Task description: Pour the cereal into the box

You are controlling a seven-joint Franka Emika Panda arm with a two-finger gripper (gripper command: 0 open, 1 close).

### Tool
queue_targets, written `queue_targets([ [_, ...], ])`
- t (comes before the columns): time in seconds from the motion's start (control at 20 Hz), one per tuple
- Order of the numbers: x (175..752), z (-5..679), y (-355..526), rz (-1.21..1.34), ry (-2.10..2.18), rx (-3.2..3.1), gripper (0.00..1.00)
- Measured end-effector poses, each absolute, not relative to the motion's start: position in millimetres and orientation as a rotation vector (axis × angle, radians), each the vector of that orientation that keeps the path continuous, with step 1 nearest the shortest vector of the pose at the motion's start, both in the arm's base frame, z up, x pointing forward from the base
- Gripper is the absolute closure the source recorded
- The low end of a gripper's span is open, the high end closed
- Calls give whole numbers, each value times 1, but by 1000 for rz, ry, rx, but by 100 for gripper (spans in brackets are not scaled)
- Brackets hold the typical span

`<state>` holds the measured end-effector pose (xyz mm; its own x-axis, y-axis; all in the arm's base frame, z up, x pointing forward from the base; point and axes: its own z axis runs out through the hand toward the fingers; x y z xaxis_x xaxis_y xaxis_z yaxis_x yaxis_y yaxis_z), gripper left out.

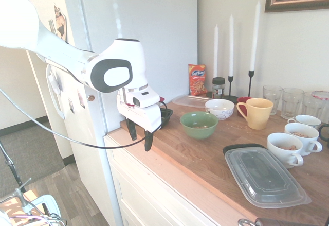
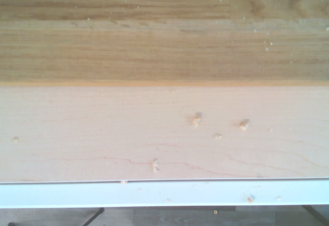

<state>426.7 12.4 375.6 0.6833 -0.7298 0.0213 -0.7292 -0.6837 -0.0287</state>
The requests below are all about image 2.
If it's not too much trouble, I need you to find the large wooden countertop board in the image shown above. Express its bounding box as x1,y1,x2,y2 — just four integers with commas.
0,0,329,87

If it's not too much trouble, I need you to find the white drawer cabinet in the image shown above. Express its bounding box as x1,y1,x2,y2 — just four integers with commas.
0,179,329,209

